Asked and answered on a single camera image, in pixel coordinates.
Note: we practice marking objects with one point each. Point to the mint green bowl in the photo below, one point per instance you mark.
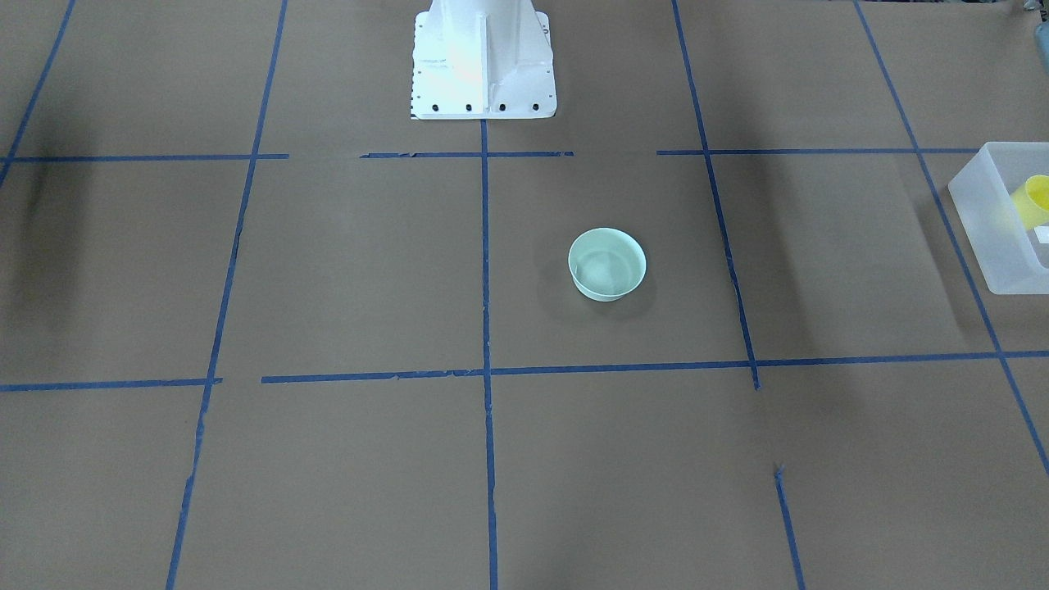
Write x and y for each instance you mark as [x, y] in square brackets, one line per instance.
[606, 264]

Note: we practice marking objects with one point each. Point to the yellow plastic cup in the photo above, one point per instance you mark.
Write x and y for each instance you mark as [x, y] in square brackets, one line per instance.
[1030, 201]

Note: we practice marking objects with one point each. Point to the clear plastic box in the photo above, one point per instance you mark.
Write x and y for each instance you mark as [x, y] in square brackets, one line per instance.
[1010, 255]

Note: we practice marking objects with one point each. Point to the white pedestal column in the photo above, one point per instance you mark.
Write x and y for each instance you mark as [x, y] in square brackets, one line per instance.
[482, 60]

